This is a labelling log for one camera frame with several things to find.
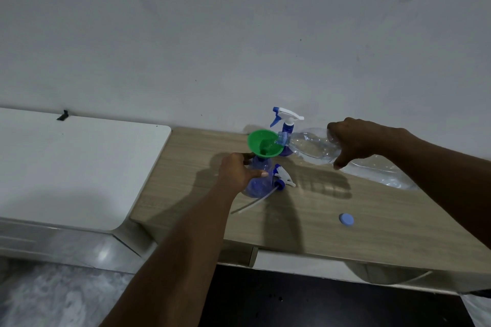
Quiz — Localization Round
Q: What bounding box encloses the wooden table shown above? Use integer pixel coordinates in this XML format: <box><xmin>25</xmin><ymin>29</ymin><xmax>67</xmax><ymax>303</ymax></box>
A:
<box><xmin>130</xmin><ymin>126</ymin><xmax>491</xmax><ymax>295</ymax></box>

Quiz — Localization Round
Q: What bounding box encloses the person's left forearm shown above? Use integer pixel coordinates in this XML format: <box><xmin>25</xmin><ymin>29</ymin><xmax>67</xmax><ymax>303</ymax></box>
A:
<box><xmin>99</xmin><ymin>184</ymin><xmax>246</xmax><ymax>327</ymax></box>

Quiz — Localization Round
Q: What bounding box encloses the clear plastic water bottle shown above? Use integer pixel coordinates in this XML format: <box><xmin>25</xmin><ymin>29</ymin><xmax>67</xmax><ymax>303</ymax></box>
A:
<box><xmin>277</xmin><ymin>127</ymin><xmax>419</xmax><ymax>192</ymax></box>

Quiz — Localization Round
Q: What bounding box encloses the white blue trigger spray head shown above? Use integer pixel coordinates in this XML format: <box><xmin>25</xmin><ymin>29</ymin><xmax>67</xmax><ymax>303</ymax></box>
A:
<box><xmin>230</xmin><ymin>163</ymin><xmax>297</xmax><ymax>216</ymax></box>
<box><xmin>270</xmin><ymin>106</ymin><xmax>305</xmax><ymax>136</ymax></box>

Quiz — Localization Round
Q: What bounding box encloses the black wooden board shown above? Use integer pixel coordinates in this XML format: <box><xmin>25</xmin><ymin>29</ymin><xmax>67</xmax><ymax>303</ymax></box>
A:
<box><xmin>199</xmin><ymin>263</ymin><xmax>467</xmax><ymax>327</ymax></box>

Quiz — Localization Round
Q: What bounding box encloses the person's left hand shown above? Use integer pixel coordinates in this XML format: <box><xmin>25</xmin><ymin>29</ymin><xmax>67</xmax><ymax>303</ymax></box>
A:
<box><xmin>216</xmin><ymin>152</ymin><xmax>269</xmax><ymax>201</ymax></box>

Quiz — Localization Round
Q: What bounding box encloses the person's right hand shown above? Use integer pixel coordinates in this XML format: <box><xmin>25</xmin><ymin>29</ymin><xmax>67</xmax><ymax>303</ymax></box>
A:
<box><xmin>326</xmin><ymin>117</ymin><xmax>413</xmax><ymax>170</ymax></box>

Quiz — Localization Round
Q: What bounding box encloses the white side table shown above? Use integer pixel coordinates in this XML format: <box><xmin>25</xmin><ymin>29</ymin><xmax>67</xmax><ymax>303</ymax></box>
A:
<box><xmin>0</xmin><ymin>107</ymin><xmax>172</xmax><ymax>262</ymax></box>

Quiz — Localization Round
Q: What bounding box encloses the person's right forearm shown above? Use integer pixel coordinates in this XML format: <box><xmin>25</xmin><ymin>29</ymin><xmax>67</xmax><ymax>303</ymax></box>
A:
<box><xmin>383</xmin><ymin>129</ymin><xmax>491</xmax><ymax>247</ymax></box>

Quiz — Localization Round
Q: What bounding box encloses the green plastic funnel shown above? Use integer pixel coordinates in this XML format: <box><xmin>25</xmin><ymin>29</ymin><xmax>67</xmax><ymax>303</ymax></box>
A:
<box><xmin>247</xmin><ymin>129</ymin><xmax>278</xmax><ymax>159</ymax></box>

